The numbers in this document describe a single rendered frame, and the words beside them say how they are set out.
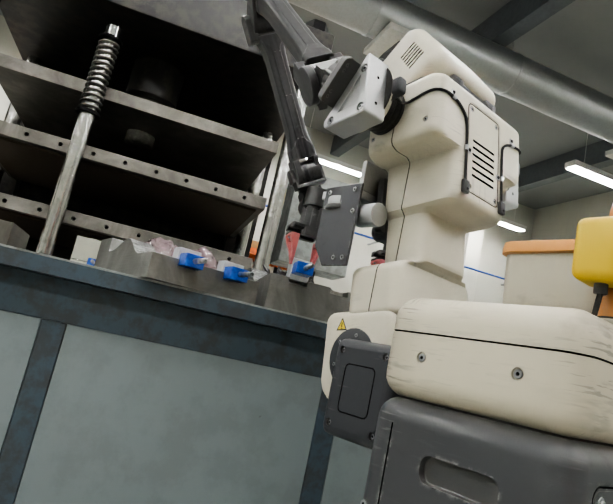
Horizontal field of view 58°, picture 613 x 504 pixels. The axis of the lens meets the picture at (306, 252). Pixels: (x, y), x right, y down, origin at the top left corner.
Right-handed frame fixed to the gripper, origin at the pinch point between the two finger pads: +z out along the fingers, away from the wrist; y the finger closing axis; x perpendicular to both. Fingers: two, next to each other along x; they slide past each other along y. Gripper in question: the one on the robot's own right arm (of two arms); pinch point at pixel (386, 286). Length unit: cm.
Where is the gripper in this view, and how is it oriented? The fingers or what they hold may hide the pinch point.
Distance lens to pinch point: 157.3
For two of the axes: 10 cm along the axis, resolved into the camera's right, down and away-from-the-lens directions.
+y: -9.3, -2.5, -2.5
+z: -2.0, 9.6, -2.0
